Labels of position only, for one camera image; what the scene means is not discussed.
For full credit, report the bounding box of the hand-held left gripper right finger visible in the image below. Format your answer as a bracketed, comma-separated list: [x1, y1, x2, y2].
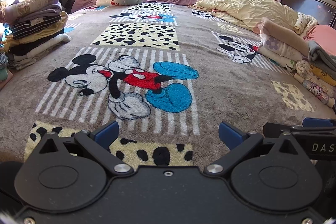
[203, 121, 305, 176]

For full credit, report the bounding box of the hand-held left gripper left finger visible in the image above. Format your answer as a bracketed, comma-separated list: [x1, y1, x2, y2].
[31, 120, 134, 176]

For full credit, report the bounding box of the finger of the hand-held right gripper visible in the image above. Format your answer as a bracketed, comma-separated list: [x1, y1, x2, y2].
[262, 122, 336, 137]
[302, 117, 336, 127]

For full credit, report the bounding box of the pastel folded clothes stack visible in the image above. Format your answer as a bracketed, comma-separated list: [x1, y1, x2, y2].
[258, 17, 336, 109]

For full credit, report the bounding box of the dark striped folded clothes stack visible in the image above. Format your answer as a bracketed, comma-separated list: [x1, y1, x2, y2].
[0, 0, 72, 71]

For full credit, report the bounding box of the cartoon mouse printed blanket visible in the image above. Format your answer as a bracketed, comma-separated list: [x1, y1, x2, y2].
[0, 1, 336, 165]

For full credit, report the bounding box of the pink pillow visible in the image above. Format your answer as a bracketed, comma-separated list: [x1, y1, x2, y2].
[305, 25, 336, 44]

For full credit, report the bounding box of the white floral cloth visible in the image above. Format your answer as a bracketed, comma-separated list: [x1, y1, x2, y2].
[293, 12, 319, 36]

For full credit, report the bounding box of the dark wooden headboard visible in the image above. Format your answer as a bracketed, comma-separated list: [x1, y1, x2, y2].
[280, 0, 336, 28]

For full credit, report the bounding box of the cream quilt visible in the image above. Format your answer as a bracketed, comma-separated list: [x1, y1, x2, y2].
[188, 0, 301, 33]

